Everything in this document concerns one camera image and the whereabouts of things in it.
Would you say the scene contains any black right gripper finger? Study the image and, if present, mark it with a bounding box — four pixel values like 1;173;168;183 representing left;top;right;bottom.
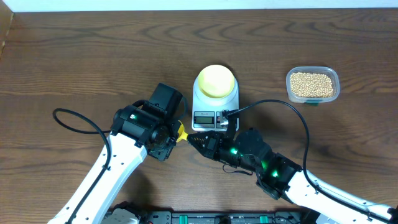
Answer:
190;142;214;158
187;131;221;144

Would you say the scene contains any yellow measuring scoop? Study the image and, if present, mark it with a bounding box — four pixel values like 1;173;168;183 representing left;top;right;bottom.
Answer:
176;121;188;142

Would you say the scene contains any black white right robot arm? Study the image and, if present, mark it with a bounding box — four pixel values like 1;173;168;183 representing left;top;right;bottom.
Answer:
187;129;397;223

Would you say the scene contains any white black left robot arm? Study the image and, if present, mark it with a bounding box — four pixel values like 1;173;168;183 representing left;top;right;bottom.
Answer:
49;100;182;223

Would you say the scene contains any white digital kitchen scale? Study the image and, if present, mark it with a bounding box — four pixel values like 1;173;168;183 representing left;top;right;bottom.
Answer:
192;76;239;131

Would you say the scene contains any pale yellow bowl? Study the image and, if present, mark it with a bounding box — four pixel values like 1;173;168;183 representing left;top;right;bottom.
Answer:
197;65;235;98

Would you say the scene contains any soybeans pile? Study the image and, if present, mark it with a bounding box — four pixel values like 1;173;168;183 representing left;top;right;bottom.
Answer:
289;72;334;98

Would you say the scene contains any clear plastic container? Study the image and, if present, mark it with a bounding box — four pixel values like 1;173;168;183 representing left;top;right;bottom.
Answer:
286;66;340;103

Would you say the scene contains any black mounting rail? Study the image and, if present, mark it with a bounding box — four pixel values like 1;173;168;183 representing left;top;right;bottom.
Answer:
102;202;312;224

